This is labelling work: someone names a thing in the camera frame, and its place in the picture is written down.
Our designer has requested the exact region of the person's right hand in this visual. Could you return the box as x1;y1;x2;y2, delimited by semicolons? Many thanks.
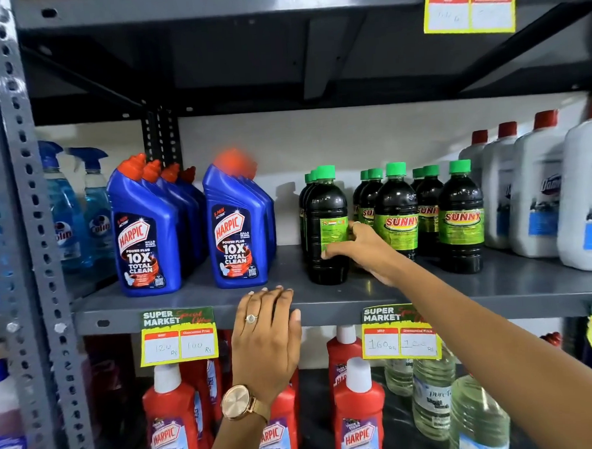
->
320;218;412;292

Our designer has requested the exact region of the person's left hand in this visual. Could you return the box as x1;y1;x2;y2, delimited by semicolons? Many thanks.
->
227;284;306;408

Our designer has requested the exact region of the dark cleaner bottle green cap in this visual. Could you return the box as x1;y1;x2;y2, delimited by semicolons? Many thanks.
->
302;164;353;287

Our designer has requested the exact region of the person's right forearm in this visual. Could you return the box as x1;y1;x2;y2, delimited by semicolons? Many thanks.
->
394;245;592;449

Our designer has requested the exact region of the person's left forearm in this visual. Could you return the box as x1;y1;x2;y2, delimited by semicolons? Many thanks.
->
199;405;274;449

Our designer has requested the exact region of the group of dark green-capped bottles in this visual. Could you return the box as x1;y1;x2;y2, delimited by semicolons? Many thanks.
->
297;158;488;284

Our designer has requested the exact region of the rose gold wristwatch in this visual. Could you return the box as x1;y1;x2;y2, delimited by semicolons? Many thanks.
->
219;382;273;428

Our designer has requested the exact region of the group of red bathroom-cleaner bottles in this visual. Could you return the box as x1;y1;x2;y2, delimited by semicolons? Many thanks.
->
139;321;389;449

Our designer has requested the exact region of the grey metal shelf board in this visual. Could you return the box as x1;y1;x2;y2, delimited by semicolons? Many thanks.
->
69;228;592;344
11;0;592;126

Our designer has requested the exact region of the clear liquid plastic bottle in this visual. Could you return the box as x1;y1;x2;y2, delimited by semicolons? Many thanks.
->
446;373;512;449
409;343;461;443
384;357;416;399

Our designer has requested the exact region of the white jug red cap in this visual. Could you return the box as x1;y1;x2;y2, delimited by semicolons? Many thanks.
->
457;129;494;224
478;121;526;251
549;96;592;274
502;109;576;260

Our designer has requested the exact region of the group of blue toilet-cleaner bottles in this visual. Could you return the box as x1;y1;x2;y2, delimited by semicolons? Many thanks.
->
104;146;280;299

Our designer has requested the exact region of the dark red package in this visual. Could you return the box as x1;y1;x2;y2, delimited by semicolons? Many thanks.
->
81;335;140;437

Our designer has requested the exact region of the black perforated rack upright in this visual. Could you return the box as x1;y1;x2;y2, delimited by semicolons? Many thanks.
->
140;107;183;168

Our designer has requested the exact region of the blue glass cleaner spray bottle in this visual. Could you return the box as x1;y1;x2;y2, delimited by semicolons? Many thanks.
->
38;139;90;275
69;146;116;266

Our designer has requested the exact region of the grey perforated rack upright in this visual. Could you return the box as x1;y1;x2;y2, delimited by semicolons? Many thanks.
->
0;0;100;449

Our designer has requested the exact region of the pink bottle blue cap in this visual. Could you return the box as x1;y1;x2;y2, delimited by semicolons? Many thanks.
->
0;357;30;449

